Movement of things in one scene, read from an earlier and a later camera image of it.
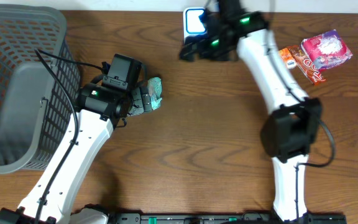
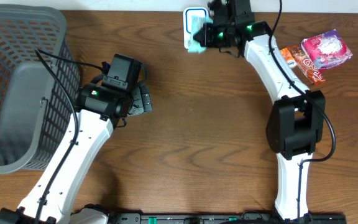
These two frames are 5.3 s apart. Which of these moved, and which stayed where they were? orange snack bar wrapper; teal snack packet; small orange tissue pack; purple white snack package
Moved: teal snack packet
Stayed: purple white snack package; orange snack bar wrapper; small orange tissue pack
